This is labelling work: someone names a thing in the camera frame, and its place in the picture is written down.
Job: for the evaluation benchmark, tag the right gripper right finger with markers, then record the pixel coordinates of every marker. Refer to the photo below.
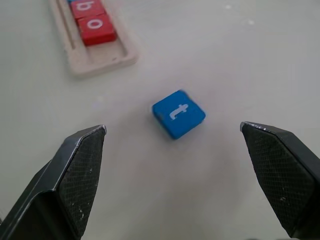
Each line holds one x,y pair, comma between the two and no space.
282,175

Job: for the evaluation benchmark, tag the red letter tile o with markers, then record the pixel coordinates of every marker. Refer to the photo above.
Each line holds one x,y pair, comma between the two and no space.
96,28

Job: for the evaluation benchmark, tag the blue letter tile t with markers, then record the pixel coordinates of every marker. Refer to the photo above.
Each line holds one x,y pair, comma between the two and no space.
178,115

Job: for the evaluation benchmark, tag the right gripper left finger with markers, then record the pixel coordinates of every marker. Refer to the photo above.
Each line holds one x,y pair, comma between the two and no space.
65,185

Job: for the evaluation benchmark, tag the wooden letter tray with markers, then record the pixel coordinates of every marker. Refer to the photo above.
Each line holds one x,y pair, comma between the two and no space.
100,60

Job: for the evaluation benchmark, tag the red letter tile b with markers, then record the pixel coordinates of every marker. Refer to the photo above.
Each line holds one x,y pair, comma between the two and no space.
86,8

